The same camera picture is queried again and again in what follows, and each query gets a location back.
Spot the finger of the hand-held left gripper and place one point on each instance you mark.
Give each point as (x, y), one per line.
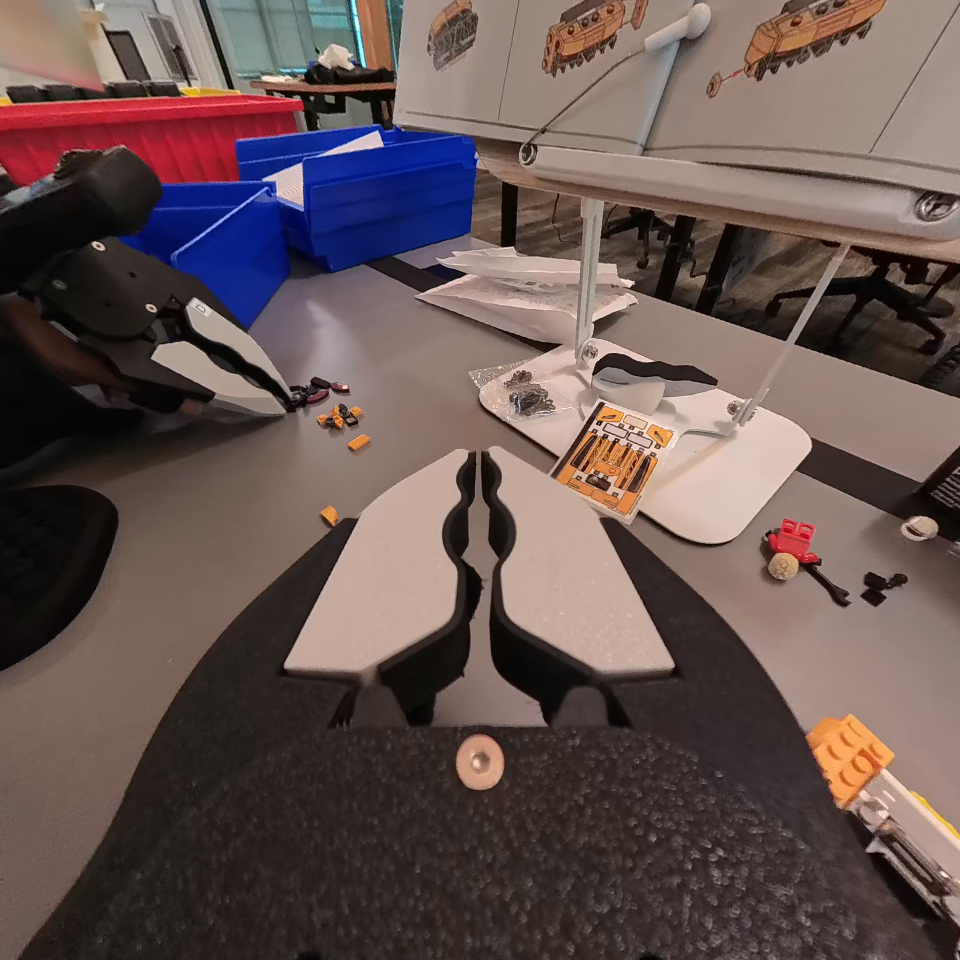
(232, 341)
(187, 371)

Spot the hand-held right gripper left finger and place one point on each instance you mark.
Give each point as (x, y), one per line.
(382, 592)

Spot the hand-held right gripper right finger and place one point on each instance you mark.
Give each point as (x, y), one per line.
(570, 600)

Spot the pile of small lego pieces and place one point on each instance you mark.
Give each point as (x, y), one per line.
(337, 416)

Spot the person's left forearm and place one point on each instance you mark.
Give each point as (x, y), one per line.
(37, 420)

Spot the orange lego tile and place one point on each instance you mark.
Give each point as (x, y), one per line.
(359, 442)

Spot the red lego minifigure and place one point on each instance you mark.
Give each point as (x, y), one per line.
(795, 536)

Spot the black lego wrench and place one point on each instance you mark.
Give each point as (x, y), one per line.
(829, 581)

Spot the small black lego piece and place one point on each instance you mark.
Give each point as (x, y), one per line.
(877, 583)

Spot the partly built lego car chassis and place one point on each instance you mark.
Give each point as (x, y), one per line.
(855, 757)

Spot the small white lego piece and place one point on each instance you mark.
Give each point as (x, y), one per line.
(919, 529)

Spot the lego instruction booklet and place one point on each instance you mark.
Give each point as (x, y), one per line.
(675, 97)

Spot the person's left hand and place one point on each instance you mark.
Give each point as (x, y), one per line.
(82, 360)

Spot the blue plastic bin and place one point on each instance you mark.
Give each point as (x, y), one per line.
(375, 217)
(225, 262)
(270, 157)

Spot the red plastic bin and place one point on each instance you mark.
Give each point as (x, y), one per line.
(150, 139)

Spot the book stand with white base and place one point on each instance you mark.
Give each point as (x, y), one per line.
(720, 487)

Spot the row of black boxes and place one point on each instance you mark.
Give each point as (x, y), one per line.
(75, 91)

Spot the clear bag of black parts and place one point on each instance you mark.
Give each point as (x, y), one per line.
(525, 394)

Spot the black mesh chair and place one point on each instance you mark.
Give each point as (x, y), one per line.
(45, 570)

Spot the wooden table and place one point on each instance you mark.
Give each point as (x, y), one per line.
(337, 88)

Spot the white paper bag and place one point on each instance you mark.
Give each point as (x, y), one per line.
(510, 307)
(525, 266)

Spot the black office chair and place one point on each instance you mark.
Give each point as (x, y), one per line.
(877, 289)

